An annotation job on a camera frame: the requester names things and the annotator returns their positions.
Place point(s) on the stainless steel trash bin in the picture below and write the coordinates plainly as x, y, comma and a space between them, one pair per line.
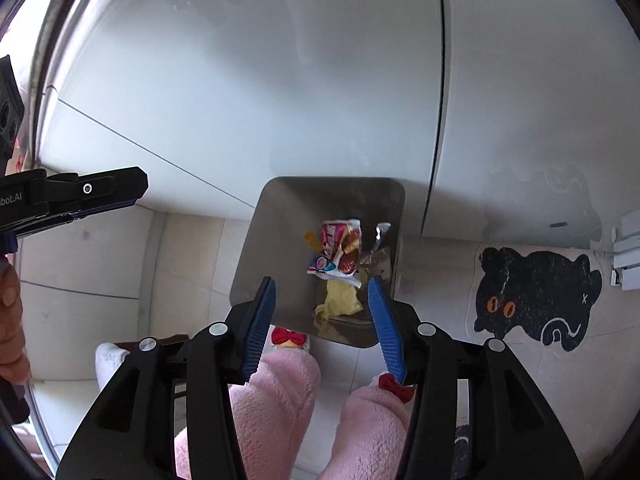
280, 240

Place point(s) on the silver foil wrapper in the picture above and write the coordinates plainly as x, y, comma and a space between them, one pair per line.
381, 232

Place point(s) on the black cat floor mat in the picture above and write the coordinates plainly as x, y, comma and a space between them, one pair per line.
535, 290

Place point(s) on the person's left hand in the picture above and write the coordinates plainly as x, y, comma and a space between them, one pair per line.
10, 325

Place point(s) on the yellow paper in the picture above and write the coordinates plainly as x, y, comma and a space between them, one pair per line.
341, 301

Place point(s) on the white plastic rack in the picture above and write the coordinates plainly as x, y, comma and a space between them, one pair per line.
627, 255

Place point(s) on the small orange wrapper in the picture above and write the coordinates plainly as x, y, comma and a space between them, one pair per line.
312, 241

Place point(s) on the person's right leg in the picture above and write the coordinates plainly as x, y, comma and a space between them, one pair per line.
370, 430

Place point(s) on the white slipper with red bow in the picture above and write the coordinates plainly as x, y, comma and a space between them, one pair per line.
289, 338
392, 385

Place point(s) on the white fluffy cloth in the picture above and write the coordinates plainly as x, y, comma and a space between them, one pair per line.
111, 362

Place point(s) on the person's left leg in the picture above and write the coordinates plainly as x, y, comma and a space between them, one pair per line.
280, 400

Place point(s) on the person's leg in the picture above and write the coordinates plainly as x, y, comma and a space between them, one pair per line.
280, 400
370, 430

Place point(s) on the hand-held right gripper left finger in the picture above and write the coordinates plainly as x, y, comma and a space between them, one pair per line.
260, 330

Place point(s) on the white cabinet door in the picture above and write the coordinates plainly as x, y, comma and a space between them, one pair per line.
530, 85
240, 70

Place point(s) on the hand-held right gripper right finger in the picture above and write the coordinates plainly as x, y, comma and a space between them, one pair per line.
386, 332

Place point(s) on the red snack wrapper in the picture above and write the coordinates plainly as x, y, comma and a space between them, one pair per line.
336, 246

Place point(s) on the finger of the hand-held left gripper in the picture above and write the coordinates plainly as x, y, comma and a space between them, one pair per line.
100, 187
60, 220

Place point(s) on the dark patterned mat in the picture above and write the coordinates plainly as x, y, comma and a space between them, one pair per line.
462, 452

